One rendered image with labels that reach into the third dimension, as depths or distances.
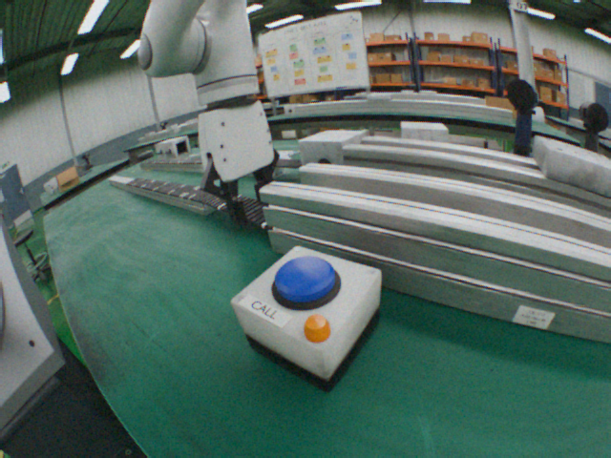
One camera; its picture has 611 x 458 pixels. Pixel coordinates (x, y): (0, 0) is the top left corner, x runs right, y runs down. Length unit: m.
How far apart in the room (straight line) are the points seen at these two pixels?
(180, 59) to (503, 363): 0.41
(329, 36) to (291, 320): 3.36
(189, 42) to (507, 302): 0.39
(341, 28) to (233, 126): 3.10
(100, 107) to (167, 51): 11.56
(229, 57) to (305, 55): 3.24
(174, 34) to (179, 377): 0.32
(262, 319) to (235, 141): 0.24
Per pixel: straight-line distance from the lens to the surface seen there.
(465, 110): 1.83
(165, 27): 0.29
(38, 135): 11.36
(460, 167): 0.39
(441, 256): 0.22
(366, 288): 0.18
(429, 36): 10.01
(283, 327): 0.16
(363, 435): 0.19
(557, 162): 0.39
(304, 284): 0.16
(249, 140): 0.36
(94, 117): 11.74
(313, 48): 3.51
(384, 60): 10.11
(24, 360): 0.37
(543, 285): 0.24
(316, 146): 0.47
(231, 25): 0.35
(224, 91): 0.33
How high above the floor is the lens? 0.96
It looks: 29 degrees down
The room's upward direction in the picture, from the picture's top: 9 degrees counter-clockwise
